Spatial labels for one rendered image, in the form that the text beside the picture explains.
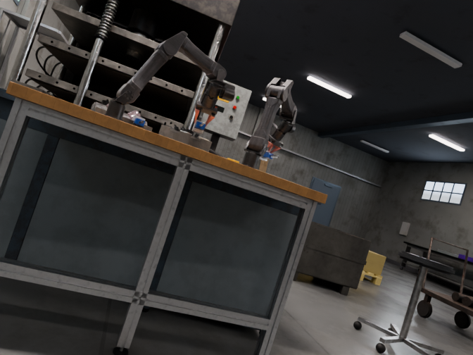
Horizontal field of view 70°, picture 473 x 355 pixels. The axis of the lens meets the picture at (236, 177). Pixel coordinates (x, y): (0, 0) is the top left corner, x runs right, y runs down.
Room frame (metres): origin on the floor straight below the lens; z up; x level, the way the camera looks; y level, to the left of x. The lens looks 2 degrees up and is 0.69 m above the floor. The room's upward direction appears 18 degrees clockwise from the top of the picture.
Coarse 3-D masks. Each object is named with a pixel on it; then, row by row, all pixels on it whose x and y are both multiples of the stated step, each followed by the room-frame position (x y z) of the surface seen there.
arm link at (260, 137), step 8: (272, 88) 1.50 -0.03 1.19; (280, 88) 1.49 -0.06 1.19; (272, 96) 1.51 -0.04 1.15; (280, 96) 1.49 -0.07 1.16; (272, 104) 1.49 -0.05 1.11; (280, 104) 1.52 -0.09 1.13; (264, 112) 1.50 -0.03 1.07; (272, 112) 1.49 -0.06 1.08; (264, 120) 1.49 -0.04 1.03; (272, 120) 1.52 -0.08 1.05; (264, 128) 1.49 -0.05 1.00; (256, 136) 1.49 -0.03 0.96; (264, 136) 1.48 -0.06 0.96; (248, 144) 1.50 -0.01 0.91; (256, 144) 1.48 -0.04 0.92; (264, 144) 1.49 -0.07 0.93
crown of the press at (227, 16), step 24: (96, 0) 2.67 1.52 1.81; (144, 0) 2.41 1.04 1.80; (168, 0) 2.29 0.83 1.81; (192, 0) 2.31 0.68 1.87; (216, 0) 2.33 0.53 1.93; (120, 24) 3.01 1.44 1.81; (144, 24) 2.56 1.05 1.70; (168, 24) 2.68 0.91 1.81; (192, 24) 2.54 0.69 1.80; (216, 24) 2.41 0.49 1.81
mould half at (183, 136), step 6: (162, 126) 1.63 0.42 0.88; (168, 126) 1.93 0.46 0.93; (162, 132) 1.63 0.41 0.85; (168, 132) 1.64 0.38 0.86; (174, 132) 1.64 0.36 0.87; (180, 132) 1.65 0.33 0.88; (186, 132) 1.94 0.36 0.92; (174, 138) 1.65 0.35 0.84; (180, 138) 1.65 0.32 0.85; (186, 138) 1.65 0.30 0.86; (192, 138) 1.66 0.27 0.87; (204, 138) 1.98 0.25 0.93; (192, 144) 1.66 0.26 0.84; (198, 144) 1.67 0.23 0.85; (204, 144) 1.67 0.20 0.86; (210, 144) 1.68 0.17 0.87; (204, 150) 1.67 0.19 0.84
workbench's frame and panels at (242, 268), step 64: (0, 128) 1.50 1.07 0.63; (64, 128) 1.54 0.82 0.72; (64, 192) 1.56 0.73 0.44; (128, 192) 1.61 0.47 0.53; (192, 192) 1.66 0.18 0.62; (0, 256) 1.53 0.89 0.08; (64, 256) 1.58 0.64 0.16; (128, 256) 1.62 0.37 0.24; (192, 256) 1.68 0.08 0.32; (256, 256) 1.73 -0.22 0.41
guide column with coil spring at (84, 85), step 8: (112, 0) 2.27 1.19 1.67; (112, 16) 2.29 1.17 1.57; (104, 24) 2.27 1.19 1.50; (96, 40) 2.27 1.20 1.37; (96, 48) 2.27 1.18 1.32; (96, 56) 2.28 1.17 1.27; (88, 64) 2.27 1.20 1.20; (88, 72) 2.27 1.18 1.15; (88, 80) 2.28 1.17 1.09; (80, 88) 2.27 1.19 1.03; (80, 96) 2.27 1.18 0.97; (80, 104) 2.29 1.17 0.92
